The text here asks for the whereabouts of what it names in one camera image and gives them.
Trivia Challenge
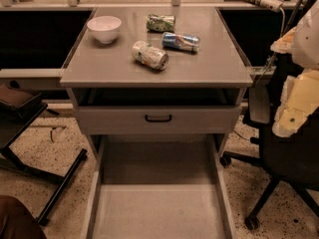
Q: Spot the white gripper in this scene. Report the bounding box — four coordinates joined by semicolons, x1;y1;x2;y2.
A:
272;69;319;137

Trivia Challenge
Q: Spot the white green 7up can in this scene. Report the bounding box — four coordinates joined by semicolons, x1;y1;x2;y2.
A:
132;41;169;71

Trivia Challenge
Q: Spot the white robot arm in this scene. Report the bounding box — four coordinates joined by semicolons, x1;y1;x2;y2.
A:
271;0;319;137

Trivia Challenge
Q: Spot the blue pepsi can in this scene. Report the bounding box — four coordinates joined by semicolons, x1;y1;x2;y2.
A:
161;32;200;53

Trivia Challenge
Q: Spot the green crumpled can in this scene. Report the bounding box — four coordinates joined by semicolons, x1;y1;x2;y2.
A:
147;14;175;33

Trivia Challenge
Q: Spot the grey open middle drawer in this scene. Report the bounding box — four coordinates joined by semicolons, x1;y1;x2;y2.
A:
80;135;237;239

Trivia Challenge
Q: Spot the grey drawer cabinet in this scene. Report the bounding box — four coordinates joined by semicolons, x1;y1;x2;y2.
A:
61;6;252;152

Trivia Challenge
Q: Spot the grey top drawer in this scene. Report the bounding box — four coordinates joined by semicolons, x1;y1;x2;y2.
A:
75;107;241;135

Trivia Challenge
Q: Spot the black office chair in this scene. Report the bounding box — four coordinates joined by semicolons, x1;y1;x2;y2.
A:
220;55;319;230

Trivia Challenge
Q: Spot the white ceramic bowl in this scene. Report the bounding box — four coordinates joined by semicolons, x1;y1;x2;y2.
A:
87;16;122;44

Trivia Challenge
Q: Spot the brown object bottom left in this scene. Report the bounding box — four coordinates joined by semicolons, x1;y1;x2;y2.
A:
0;195;47;239

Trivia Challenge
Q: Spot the white cable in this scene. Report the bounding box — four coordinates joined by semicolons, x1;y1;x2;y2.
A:
253;7;287;85

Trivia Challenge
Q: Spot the black drawer handle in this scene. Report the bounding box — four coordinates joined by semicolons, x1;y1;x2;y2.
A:
145;115;172;123

